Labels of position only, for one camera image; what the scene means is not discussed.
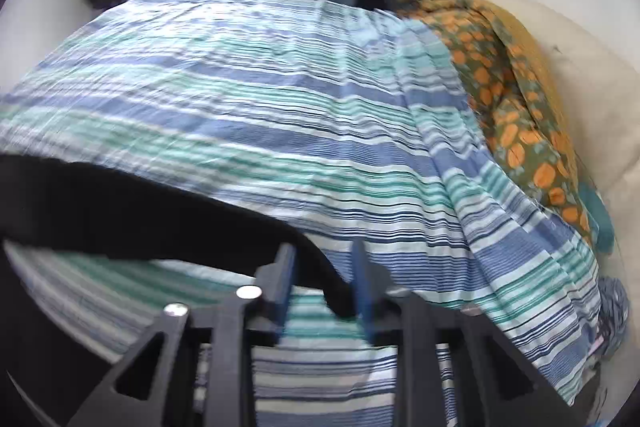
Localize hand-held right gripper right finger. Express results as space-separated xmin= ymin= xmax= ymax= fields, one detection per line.
xmin=350 ymin=239 xmax=586 ymax=427

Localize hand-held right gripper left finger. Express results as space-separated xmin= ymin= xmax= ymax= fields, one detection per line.
xmin=65 ymin=243 xmax=301 ymax=427

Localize black pants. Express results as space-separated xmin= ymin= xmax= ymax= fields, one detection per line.
xmin=0 ymin=153 xmax=358 ymax=413

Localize blue green striped bedsheet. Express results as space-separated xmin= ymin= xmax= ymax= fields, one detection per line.
xmin=0 ymin=0 xmax=628 ymax=427

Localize teal cushion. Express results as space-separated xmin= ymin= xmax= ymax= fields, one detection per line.
xmin=577 ymin=184 xmax=616 ymax=253

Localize blue striped cloth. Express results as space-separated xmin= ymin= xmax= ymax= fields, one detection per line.
xmin=597 ymin=277 xmax=628 ymax=358

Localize orange floral blanket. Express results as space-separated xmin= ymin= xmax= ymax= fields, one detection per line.
xmin=395 ymin=0 xmax=596 ymax=248

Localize white pillow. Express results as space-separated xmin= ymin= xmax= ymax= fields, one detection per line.
xmin=450 ymin=0 xmax=640 ymax=248

